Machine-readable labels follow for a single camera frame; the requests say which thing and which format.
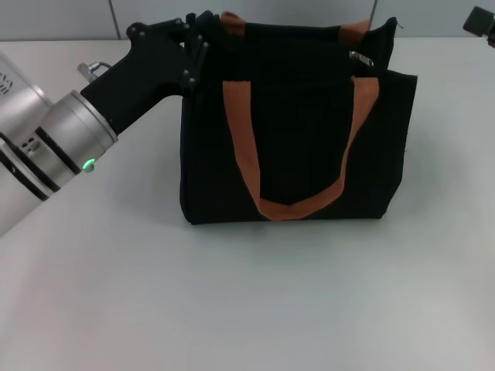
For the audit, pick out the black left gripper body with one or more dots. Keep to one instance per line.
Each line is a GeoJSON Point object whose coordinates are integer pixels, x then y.
{"type": "Point", "coordinates": [147, 65]}

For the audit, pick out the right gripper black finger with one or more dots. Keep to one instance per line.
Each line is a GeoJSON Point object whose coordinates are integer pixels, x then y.
{"type": "Point", "coordinates": [481, 23]}

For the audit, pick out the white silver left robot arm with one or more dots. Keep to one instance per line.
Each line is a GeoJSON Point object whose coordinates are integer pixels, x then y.
{"type": "Point", "coordinates": [73, 123]}

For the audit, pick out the silver zipper pull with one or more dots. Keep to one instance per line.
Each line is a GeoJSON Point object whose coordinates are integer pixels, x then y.
{"type": "Point", "coordinates": [361, 58]}

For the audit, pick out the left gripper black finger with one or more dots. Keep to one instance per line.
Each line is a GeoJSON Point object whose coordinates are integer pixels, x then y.
{"type": "Point", "coordinates": [197, 63]}
{"type": "Point", "coordinates": [201, 23]}

